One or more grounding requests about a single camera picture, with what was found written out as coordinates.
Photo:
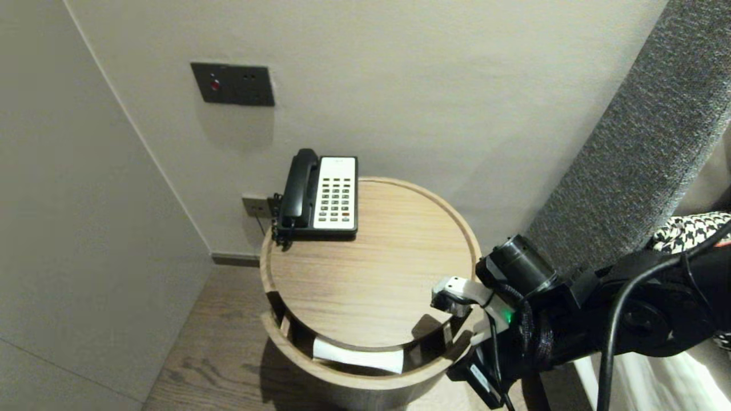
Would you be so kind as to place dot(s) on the black and white telephone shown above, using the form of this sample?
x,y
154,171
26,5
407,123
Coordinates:
x,y
336,194

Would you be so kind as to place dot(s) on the gold tissue pack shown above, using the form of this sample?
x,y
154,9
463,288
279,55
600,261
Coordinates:
x,y
360,357

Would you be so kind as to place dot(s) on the round wooden side table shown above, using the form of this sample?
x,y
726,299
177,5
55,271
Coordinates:
x,y
371,268

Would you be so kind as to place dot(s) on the dark wall switch panel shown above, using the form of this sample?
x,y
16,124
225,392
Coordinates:
x,y
234,84

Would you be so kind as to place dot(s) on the black telephone handset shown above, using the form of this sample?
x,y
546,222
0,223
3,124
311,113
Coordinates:
x,y
298,188

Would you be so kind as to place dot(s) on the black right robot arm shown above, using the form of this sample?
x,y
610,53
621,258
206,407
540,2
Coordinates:
x,y
645,319

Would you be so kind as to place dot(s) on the brown wall baseboard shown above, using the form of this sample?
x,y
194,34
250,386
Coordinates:
x,y
237,260

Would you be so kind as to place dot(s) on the grey fabric headboard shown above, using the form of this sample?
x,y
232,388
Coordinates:
x,y
634,148

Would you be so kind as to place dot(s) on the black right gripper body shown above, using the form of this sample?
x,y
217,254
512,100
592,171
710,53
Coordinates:
x,y
480,371

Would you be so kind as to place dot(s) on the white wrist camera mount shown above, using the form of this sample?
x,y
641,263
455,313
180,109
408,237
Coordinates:
x,y
465,291

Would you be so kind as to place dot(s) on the metal wall socket plate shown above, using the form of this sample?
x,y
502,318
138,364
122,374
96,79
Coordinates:
x,y
254,206

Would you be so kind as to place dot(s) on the white bed sheet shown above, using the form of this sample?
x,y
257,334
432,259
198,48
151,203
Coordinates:
x,y
668,388

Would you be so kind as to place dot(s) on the black-white houndstooth pillow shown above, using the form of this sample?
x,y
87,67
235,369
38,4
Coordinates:
x,y
691,231

